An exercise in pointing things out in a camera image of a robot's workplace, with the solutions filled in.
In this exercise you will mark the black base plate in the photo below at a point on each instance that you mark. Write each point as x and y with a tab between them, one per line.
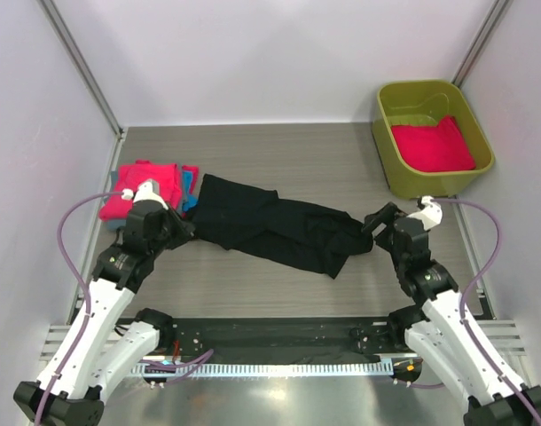
286	341

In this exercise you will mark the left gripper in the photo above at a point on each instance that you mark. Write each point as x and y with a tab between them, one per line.
184	228

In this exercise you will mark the black t-shirt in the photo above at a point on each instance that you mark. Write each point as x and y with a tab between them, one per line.
260	223

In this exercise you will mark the slotted cable duct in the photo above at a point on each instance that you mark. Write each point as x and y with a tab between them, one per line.
382	368

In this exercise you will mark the olive green plastic bin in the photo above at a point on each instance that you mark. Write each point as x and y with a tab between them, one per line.
426	103

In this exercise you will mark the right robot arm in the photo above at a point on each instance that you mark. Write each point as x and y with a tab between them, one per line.
439	327

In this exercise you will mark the blue folded t-shirt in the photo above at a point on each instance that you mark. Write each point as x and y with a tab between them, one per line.
190	200

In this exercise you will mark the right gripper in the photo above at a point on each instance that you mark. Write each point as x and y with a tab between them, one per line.
385	215

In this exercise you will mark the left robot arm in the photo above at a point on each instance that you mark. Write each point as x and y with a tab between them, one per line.
82	375

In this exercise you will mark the aluminium frame rail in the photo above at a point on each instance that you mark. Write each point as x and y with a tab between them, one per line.
502	333

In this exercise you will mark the pink t-shirt in bin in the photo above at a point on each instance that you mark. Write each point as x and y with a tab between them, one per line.
432	149

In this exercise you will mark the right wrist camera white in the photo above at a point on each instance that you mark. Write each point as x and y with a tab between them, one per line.
429	212

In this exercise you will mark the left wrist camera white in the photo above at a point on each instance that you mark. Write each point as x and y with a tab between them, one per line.
146	191

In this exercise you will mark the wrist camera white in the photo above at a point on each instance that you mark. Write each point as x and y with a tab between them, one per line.
146	191
429	212

